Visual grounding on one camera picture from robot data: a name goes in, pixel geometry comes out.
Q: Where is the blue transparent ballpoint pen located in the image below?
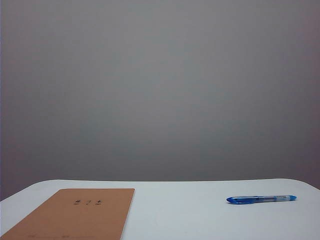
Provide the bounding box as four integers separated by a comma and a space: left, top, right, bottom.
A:
226, 194, 298, 205

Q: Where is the brown kraft cover notebook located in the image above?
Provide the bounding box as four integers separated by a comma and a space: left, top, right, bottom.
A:
0, 188, 136, 240

